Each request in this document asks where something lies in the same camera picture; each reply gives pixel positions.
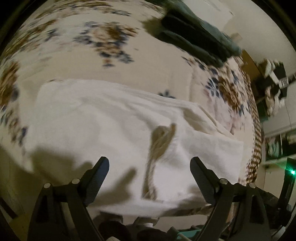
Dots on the white pants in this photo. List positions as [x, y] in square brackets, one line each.
[149, 141]

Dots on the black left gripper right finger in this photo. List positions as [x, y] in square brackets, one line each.
[250, 220]

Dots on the white shelf cabinet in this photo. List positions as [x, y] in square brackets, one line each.
[279, 130]

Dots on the black and white clothes heap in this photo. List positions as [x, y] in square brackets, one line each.
[274, 93]

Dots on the brown cardboard box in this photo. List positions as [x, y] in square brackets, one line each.
[251, 69]

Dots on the dark green clothing pile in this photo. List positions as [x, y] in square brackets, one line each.
[183, 29]

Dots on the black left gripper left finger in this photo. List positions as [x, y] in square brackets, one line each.
[48, 221]

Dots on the floral bed blanket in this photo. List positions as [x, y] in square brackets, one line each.
[108, 41]

